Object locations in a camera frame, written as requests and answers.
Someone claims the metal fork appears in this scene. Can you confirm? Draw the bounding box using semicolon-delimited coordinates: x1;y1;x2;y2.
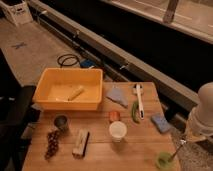
167;139;187;162

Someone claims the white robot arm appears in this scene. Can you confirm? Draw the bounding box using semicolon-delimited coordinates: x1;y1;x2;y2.
184;82;213;142

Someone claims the green plastic cup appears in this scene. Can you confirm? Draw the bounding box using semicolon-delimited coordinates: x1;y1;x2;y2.
155;152;173;171

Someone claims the light blue cloth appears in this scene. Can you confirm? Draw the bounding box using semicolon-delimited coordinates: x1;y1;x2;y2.
106;86;128;108

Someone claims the yellow corn cob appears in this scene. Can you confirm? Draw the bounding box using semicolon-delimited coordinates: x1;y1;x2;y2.
68;86;84;101

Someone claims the blue object on floor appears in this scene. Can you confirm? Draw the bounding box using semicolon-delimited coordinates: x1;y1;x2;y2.
80;59;95;68

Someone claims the white dish brush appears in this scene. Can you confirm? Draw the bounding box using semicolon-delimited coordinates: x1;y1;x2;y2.
133;83;144;119

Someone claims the green pea pod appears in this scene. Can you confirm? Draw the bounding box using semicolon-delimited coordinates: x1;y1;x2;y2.
131;101;140;124

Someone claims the yellow plastic bin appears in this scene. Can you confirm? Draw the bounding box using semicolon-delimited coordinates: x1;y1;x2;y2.
33;68;103;110

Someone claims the metal tin can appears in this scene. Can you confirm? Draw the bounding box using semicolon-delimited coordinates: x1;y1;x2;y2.
54;115;69;132

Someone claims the blue yellow sponge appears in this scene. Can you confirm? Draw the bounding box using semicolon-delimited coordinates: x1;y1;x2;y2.
151;114;171;134

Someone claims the wooden whiteboard eraser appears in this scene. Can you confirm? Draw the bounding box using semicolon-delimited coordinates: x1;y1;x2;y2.
72;129;90;158

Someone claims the purple grape bunch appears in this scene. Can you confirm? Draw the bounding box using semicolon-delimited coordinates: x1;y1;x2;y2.
45;130;60;160

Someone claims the black chair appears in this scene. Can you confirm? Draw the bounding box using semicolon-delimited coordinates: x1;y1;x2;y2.
0;49;35;171

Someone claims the white storage crate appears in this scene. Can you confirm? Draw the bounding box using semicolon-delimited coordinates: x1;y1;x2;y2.
0;0;33;27

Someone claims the coiled black cable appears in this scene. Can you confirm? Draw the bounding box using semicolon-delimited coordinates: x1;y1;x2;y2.
56;53;81;68

